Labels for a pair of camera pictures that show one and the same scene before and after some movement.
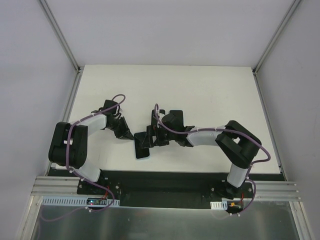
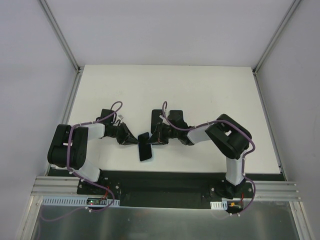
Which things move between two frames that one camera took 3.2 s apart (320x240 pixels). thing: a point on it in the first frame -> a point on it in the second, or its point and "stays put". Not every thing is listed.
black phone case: (154, 121) stays put
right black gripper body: (151, 136) stays put
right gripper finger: (148, 141) -> (153, 138)
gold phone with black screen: (179, 115) stays put
